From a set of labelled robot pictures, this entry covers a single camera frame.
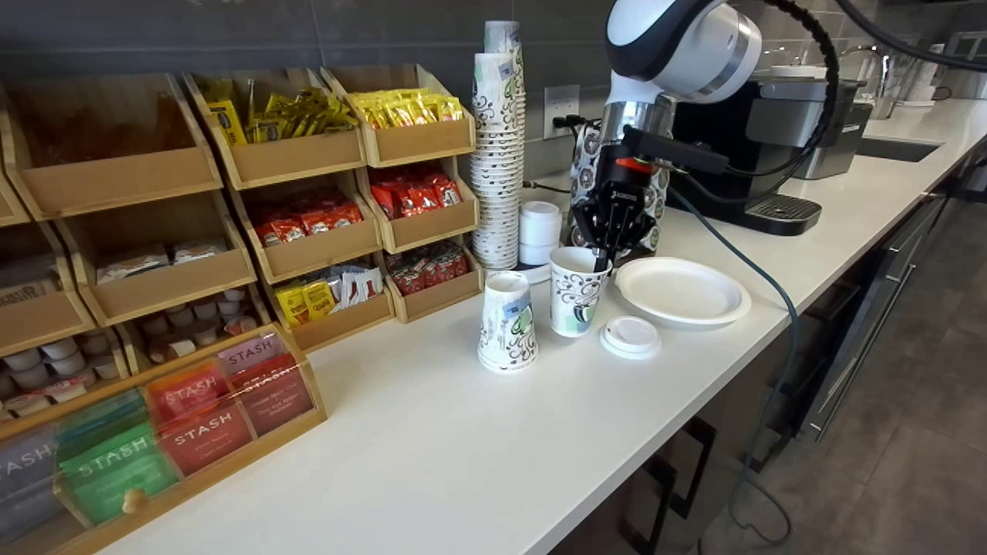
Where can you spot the white paper plate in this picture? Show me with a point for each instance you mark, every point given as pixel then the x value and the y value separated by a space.
pixel 682 290

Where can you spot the grey metal cabinet front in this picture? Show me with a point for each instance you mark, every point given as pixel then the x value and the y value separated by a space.
pixel 873 309

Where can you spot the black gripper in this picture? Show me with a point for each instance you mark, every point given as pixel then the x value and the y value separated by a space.
pixel 627 183

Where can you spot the creamer cup pile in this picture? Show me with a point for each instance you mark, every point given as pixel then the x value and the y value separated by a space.
pixel 56 374
pixel 197 326

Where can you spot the red packet pile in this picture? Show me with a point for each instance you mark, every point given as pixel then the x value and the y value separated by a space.
pixel 433 267
pixel 309 221
pixel 419 192

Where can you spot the wooden tea box tray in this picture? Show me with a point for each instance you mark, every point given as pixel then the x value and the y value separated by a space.
pixel 205 481

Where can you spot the yellow green packet pile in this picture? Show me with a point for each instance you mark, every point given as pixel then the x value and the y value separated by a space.
pixel 282 115

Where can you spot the bright yellow packet pile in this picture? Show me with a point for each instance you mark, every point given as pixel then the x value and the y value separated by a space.
pixel 405 106

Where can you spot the patterned paper cup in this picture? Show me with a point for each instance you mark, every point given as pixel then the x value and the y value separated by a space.
pixel 506 326
pixel 574 296

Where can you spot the white plastic cup lid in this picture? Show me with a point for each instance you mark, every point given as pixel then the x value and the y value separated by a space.
pixel 631 336

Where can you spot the black white patterned container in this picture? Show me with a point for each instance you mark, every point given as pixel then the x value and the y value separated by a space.
pixel 587 158

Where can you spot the red Stash tea box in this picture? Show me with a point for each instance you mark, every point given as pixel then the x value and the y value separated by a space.
pixel 208 437
pixel 275 403
pixel 254 359
pixel 188 394

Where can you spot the green Stash tea box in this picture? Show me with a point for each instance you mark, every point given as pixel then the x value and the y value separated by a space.
pixel 104 425
pixel 121 481

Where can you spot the grey Stash tea box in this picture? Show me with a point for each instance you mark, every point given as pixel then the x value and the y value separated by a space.
pixel 25 481

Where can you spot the black metal stool frame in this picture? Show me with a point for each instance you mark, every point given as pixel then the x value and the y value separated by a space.
pixel 673 481

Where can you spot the white wall outlet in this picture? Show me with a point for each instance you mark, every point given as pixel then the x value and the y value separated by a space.
pixel 561 109

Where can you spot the white lid stack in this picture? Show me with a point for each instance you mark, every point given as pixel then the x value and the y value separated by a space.
pixel 542 231

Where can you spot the yellow tea packet pile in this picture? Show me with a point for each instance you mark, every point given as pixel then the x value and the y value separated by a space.
pixel 306 299

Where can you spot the tall paper cup stack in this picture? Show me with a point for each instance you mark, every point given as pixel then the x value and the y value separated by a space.
pixel 499 156

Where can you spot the white blue packet pile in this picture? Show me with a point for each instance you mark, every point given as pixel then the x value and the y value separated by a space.
pixel 359 281

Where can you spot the wooden tiered bin organizer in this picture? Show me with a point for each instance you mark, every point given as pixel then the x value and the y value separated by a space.
pixel 135 175
pixel 309 252
pixel 41 319
pixel 420 231

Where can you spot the black steel coffee machine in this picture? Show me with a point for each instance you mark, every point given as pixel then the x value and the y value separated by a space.
pixel 761 188

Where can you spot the counter sink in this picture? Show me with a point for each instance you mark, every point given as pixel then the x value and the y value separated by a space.
pixel 896 148

